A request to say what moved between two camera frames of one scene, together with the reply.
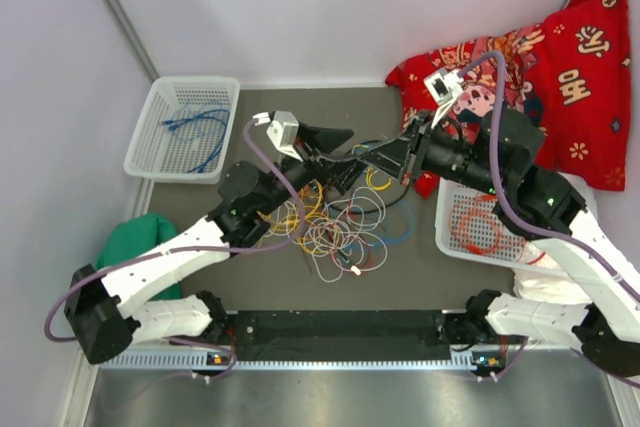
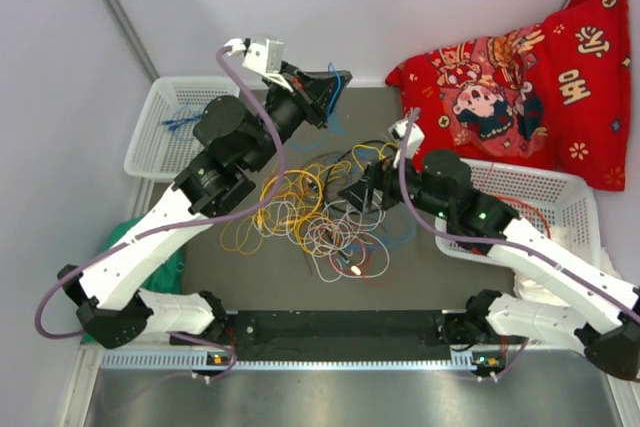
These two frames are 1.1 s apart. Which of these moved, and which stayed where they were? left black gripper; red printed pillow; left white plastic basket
Moved: left black gripper
Stayed: left white plastic basket; red printed pillow
